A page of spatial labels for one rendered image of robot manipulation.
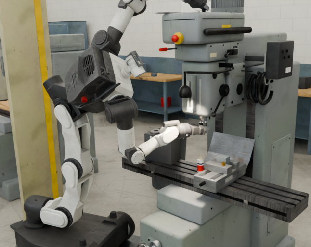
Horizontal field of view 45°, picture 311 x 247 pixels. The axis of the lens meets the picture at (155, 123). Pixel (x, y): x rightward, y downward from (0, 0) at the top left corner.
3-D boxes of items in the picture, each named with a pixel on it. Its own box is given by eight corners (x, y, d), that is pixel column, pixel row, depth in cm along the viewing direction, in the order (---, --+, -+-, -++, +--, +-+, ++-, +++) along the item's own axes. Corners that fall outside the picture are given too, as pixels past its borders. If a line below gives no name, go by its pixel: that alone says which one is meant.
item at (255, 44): (228, 71, 221) (229, 36, 216) (197, 68, 236) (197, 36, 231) (286, 60, 278) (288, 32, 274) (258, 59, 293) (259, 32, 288)
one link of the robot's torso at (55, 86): (37, 86, 219) (56, 70, 211) (51, 83, 231) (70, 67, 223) (62, 127, 219) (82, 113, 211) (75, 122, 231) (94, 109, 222)
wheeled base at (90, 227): (2, 259, 239) (-4, 210, 231) (55, 221, 285) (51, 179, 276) (88, 284, 213) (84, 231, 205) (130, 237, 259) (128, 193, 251)
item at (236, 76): (229, 108, 226) (230, 64, 220) (196, 103, 242) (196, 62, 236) (245, 103, 240) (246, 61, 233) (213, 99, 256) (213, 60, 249)
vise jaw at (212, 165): (226, 175, 215) (227, 168, 214) (204, 169, 224) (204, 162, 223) (232, 171, 219) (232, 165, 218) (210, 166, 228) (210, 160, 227)
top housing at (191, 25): (199, 44, 193) (199, 11, 189) (160, 43, 210) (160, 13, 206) (245, 40, 227) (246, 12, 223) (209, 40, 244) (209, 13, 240)
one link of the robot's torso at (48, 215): (40, 225, 241) (38, 206, 238) (60, 211, 259) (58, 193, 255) (66, 232, 233) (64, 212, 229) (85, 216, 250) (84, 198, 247)
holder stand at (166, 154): (171, 164, 252) (170, 136, 247) (144, 159, 264) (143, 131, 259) (180, 160, 261) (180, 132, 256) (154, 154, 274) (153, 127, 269)
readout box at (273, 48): (279, 80, 212) (281, 41, 207) (264, 79, 218) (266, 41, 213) (294, 76, 226) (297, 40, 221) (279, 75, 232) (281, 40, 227)
